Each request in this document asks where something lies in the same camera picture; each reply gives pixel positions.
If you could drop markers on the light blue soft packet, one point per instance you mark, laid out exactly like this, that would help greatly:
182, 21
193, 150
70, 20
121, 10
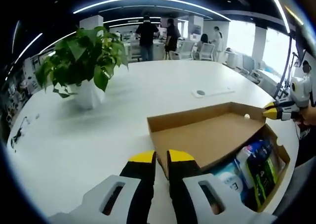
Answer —
229, 179

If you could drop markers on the white office chair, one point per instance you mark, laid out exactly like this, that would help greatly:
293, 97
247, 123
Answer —
207, 51
188, 49

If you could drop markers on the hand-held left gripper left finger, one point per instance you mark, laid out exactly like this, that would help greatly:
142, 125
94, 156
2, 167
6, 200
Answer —
138, 184

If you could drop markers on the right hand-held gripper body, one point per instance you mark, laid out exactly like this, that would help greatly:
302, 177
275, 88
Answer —
302, 93

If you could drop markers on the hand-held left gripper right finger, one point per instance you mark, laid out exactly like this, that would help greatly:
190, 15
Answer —
184, 184

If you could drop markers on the black green soft packet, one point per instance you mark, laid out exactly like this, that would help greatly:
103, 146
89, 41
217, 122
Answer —
265, 177

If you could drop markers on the long curved ceiling light strip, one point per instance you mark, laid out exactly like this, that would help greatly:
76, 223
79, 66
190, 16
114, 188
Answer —
277, 6
148, 2

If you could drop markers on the green plant in white pot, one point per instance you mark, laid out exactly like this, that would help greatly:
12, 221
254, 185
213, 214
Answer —
84, 60

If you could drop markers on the brown cardboard shoe box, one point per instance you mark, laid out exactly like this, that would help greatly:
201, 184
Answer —
207, 135

